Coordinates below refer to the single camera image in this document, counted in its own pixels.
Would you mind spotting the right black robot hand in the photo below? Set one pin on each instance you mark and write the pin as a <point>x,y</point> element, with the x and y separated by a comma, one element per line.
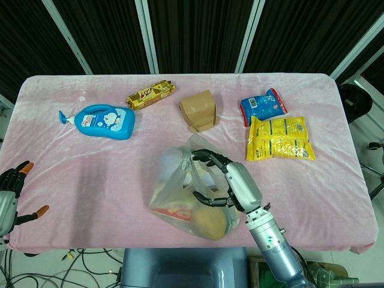
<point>244,189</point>

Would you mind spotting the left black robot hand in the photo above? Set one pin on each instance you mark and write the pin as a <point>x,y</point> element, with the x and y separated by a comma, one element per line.
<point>7,204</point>

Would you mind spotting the clear plastic grocery bag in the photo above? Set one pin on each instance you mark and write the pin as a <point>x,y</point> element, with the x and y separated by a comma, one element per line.
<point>171,192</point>

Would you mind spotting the white printed carton box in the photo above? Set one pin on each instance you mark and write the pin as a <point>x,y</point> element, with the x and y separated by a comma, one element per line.
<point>174,213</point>

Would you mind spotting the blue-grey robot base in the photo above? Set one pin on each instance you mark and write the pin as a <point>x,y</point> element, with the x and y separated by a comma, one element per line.
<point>180,267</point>

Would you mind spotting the yellow snack packet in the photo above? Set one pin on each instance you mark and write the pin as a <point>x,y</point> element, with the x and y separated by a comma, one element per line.
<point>279,138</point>

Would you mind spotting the wooden crate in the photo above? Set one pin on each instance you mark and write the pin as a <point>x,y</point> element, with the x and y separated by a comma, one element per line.
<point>253,270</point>

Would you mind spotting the blue snack packet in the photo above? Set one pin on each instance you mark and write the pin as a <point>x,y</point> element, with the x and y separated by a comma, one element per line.
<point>261,106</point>

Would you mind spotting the pink table cloth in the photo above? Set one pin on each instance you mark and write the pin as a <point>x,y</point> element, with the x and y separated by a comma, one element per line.
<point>90,180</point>

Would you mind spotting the brown cardboard box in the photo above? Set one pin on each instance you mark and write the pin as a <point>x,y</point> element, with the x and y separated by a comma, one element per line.
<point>198,111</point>

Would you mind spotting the blue pump lotion bottle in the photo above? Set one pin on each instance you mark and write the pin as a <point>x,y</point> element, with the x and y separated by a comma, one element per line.
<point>102,123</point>

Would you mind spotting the gold biscuit packet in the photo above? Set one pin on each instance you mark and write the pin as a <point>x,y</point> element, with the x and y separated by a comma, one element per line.
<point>150,94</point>

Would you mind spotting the black chair base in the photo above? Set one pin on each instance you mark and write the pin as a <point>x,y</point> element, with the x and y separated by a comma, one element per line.
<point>376,146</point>

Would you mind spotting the black round stool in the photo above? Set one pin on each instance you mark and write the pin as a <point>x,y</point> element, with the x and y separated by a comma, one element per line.
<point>354,102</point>

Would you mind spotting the black curtain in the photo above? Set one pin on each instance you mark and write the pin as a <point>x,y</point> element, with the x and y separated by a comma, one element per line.
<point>105,30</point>

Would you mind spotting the white frame post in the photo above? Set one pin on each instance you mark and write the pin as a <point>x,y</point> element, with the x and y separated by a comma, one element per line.
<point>357,48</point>
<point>67,36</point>
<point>250,36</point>
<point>147,36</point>

